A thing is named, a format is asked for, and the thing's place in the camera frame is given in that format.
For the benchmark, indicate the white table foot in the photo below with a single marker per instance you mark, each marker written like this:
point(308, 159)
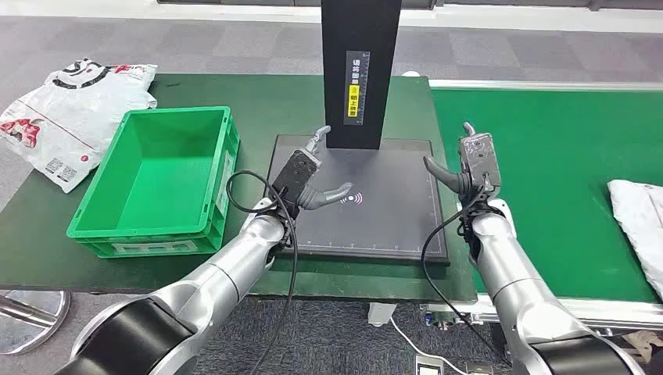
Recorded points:
point(380, 313)

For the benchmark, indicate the green plastic crate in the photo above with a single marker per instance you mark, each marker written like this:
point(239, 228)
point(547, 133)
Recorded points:
point(155, 171)

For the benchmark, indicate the black inbound scanner machine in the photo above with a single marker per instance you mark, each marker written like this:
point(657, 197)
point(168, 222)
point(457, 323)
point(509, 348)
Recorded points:
point(383, 217)

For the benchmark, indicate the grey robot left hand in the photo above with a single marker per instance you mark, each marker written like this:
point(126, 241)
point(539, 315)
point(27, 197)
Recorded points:
point(298, 176)

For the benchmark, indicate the chrome round stool base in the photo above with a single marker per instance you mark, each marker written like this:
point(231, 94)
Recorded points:
point(31, 331)

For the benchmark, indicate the large white printed mailer bag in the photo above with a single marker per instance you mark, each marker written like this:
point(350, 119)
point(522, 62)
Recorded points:
point(77, 119)

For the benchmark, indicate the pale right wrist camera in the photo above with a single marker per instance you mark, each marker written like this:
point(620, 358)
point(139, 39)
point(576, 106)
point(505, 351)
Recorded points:
point(505, 212)

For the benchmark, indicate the small white round object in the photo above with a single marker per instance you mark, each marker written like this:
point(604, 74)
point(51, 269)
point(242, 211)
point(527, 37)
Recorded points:
point(411, 74)

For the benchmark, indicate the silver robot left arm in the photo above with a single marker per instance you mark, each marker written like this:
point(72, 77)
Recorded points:
point(228, 269)

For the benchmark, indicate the grey floor socket box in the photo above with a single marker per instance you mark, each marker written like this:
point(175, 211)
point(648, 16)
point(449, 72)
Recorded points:
point(479, 369)

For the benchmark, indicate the grey parcel bag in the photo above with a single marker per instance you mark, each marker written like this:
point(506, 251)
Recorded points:
point(639, 217)

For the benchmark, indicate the white floor power socket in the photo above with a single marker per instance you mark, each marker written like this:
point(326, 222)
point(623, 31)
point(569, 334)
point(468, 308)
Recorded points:
point(429, 366)

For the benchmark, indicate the beige crumpled bag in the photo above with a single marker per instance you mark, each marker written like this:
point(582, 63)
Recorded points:
point(645, 344)

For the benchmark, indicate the black and yellow ruler label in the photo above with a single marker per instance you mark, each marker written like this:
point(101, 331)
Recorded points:
point(357, 77)

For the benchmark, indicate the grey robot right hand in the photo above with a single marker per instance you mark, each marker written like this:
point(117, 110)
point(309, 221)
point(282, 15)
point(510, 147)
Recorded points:
point(479, 160)

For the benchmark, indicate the green conveyor belt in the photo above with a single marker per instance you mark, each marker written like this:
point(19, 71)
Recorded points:
point(544, 181)

